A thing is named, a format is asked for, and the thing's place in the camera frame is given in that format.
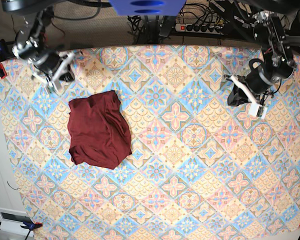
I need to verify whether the patterned tile tablecloth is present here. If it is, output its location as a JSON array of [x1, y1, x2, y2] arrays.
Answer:
[[0, 45, 300, 240]]

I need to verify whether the white wall socket box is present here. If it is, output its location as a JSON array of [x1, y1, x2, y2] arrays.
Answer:
[[0, 207, 31, 237]]

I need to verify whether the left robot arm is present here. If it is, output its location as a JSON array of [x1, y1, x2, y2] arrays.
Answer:
[[226, 0, 300, 107]]

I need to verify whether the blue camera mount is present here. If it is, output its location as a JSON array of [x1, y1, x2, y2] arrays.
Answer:
[[109, 0, 186, 16]]

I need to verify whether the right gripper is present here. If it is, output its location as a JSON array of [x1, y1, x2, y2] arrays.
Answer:
[[30, 44, 83, 82]]

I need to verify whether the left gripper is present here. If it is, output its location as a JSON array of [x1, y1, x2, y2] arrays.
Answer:
[[227, 58, 277, 107]]

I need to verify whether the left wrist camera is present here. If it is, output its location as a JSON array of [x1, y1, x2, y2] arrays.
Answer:
[[248, 103, 268, 119]]

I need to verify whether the white power strip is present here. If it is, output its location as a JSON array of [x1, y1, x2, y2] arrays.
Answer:
[[174, 23, 222, 35]]

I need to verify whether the blue orange clamp lower left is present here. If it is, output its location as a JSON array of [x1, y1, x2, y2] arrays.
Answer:
[[0, 220, 43, 240]]

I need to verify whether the dark red t-shirt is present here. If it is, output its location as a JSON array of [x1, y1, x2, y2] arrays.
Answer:
[[67, 90, 132, 170]]

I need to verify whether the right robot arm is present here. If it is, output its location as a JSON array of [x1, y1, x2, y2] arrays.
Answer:
[[1, 0, 75, 83]]

